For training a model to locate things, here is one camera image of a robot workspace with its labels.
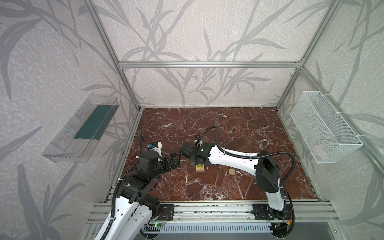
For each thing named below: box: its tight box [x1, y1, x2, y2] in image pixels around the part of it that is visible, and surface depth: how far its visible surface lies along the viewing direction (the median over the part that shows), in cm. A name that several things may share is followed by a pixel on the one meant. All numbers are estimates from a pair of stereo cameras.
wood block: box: [196, 163, 205, 172], surface depth 88 cm
